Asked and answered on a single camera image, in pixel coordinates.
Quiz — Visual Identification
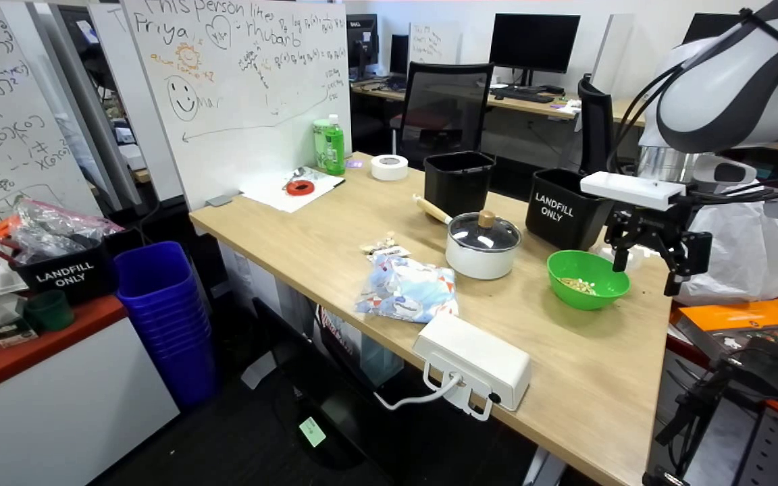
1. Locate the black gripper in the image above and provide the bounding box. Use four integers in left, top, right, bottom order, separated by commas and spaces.
603, 196, 715, 301

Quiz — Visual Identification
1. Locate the green bowl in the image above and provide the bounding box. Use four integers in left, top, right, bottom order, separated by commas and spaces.
542, 245, 635, 313

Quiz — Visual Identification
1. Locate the black landfill only bin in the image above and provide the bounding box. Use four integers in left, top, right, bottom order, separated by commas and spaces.
524, 167, 614, 254

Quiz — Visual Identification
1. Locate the white plastic bag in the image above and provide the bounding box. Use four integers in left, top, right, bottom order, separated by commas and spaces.
676, 186, 778, 305

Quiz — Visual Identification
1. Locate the white pot with glass lid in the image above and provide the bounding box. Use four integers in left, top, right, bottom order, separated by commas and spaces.
442, 209, 524, 285

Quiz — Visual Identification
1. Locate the white power box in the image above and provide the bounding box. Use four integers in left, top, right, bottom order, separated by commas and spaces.
411, 310, 534, 420

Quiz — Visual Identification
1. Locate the plain black plastic bin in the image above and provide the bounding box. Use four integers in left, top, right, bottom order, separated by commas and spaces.
422, 150, 497, 220

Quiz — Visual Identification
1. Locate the wooden spatula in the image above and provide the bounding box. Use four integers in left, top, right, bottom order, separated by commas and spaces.
414, 196, 456, 231

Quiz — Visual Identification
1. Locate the black mesh office chair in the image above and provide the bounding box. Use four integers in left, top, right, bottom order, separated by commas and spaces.
395, 61, 497, 171

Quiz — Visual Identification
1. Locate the white tape roll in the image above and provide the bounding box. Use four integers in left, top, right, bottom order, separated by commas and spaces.
368, 152, 414, 183

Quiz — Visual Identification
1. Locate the whiteboard with smiley drawing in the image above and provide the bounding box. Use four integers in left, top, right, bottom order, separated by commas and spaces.
119, 0, 353, 213

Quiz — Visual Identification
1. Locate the stack of blue bins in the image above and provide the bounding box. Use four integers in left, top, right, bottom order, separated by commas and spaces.
108, 239, 222, 414

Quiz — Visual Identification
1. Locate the black bin full of trash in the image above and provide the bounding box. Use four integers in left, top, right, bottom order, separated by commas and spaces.
0, 198, 129, 310

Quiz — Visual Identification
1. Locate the dark green cup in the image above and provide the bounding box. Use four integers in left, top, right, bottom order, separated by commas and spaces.
21, 287, 79, 337

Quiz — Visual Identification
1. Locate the red topped white cabinet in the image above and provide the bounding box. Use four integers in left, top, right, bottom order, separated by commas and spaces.
0, 294, 181, 486

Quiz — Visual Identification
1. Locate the whiteboard with dense handwriting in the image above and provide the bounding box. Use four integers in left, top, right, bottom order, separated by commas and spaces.
0, 0, 104, 250

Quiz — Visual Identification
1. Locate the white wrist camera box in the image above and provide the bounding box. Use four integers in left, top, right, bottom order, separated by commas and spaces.
577, 167, 687, 216

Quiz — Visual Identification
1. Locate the white power cable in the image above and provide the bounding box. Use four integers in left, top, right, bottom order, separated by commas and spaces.
373, 362, 465, 420

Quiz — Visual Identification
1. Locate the red tape ring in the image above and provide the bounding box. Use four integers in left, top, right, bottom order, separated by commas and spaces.
284, 177, 319, 200

